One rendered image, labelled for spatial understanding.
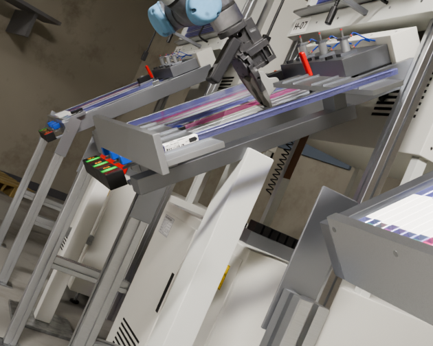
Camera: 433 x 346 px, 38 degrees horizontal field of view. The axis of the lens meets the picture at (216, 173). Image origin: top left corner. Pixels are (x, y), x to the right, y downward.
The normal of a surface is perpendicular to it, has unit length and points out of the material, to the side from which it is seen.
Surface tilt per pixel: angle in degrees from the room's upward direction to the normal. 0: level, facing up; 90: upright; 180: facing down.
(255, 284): 90
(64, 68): 90
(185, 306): 90
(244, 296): 90
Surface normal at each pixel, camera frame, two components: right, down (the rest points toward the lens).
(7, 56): 0.65, 0.26
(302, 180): -0.65, -0.31
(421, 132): -0.85, -0.39
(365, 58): 0.34, 0.12
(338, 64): -0.90, 0.34
